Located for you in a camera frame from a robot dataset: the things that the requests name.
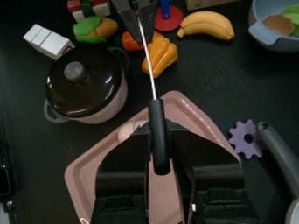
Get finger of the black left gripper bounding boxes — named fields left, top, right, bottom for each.
left=109, top=0, right=142, bottom=46
left=138, top=0, right=160, bottom=45

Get grey-handled pan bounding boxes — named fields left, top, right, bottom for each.
left=256, top=120, right=299, bottom=224

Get red disc blue handle toy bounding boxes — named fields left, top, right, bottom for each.
left=153, top=0, right=184, bottom=32

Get yellow toy banana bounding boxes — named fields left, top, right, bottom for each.
left=176, top=10, right=236, bottom=41

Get pink cutting board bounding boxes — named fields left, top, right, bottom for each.
left=62, top=90, right=242, bottom=224

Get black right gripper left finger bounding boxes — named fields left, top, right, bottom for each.
left=89, top=122, right=153, bottom=224

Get toy corn green husk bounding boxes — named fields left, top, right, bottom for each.
left=72, top=15, right=118, bottom=45

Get orange red toy tomato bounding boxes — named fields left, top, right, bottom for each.
left=120, top=30, right=145, bottom=53

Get purple toy gear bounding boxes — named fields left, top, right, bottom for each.
left=226, top=119, right=266, bottom=159

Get pale toy egg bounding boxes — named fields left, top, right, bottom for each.
left=116, top=119, right=149, bottom=143

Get pink toy pot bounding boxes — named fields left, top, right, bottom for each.
left=41, top=45, right=132, bottom=125

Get black pot lid grey knob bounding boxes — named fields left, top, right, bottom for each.
left=43, top=45, right=125, bottom=118

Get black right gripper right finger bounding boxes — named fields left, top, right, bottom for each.
left=165, top=118, right=261, bottom=224

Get green toy lettuce leaf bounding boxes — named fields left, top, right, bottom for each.
left=280, top=3, right=299, bottom=38

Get light blue bowl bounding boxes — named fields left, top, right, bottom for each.
left=246, top=0, right=299, bottom=53

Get wooden box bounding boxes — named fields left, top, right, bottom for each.
left=184, top=0, right=238, bottom=11

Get black-handled toy knife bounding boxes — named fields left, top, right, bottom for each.
left=136, top=16, right=173, bottom=176

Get black device at table edge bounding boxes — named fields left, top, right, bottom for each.
left=0, top=136, right=18, bottom=213

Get red white toy food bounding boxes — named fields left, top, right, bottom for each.
left=66, top=0, right=112, bottom=24

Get white toy block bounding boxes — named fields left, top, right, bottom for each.
left=22, top=23, right=76, bottom=61

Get yellow toy bell pepper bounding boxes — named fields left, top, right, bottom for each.
left=140, top=31, right=180, bottom=79

